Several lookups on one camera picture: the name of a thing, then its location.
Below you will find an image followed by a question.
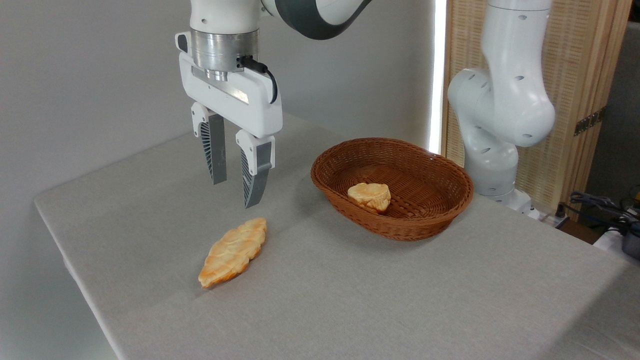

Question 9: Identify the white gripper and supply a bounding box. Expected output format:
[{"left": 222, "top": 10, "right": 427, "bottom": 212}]
[{"left": 175, "top": 31, "right": 284, "bottom": 209}]

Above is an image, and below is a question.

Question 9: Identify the long golden croissant bread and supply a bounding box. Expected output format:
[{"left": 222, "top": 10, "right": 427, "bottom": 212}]
[{"left": 198, "top": 217, "right": 268, "bottom": 289}]

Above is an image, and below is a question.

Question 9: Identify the small round bread piece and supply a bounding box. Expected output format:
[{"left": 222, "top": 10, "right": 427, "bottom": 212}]
[{"left": 347, "top": 182, "right": 392, "bottom": 215}]

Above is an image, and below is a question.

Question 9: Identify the brown wicker oval basket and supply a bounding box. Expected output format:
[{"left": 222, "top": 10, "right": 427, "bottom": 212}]
[{"left": 310, "top": 137, "right": 475, "bottom": 242}]

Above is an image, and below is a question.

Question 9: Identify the grey tablecloth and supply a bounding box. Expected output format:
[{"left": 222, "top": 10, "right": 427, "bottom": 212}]
[{"left": 34, "top": 112, "right": 640, "bottom": 360}]

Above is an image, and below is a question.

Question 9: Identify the wooden bamboo screen panel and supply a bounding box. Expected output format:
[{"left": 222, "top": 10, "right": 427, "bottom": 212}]
[{"left": 441, "top": 0, "right": 634, "bottom": 217}]

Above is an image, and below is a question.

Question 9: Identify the black metal hinge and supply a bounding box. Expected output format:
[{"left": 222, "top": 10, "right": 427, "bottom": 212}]
[{"left": 574, "top": 106, "right": 607, "bottom": 137}]

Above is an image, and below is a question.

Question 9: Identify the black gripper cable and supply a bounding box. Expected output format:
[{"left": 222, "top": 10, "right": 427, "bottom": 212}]
[{"left": 238, "top": 55, "right": 279, "bottom": 105}]

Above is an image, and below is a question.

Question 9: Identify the black cable bundle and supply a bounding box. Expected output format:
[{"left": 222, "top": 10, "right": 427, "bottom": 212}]
[{"left": 556, "top": 191, "right": 640, "bottom": 236}]

